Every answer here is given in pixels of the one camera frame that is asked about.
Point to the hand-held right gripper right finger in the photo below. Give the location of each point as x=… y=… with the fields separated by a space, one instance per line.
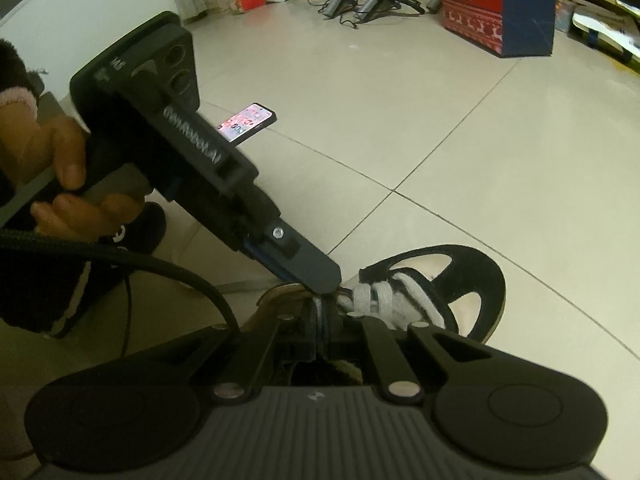
x=331 y=332

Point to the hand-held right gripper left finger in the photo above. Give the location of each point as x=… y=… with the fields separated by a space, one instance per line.
x=314 y=332

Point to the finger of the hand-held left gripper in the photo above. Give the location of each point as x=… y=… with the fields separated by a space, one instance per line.
x=310 y=265
x=270 y=262

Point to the black and beige shoe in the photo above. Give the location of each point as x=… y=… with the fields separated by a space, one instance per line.
x=475 y=270

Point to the person's left hand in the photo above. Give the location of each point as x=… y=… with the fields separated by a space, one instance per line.
x=70 y=155

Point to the smartphone with lit screen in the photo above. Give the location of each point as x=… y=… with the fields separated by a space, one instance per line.
x=247 y=121

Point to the black slipper with white print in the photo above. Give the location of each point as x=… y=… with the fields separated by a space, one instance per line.
x=145 y=230

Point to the person's dark clothing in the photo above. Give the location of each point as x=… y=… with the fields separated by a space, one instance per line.
x=35 y=290

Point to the Merry Christmas gift bag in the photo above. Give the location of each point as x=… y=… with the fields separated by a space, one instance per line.
x=500 y=5

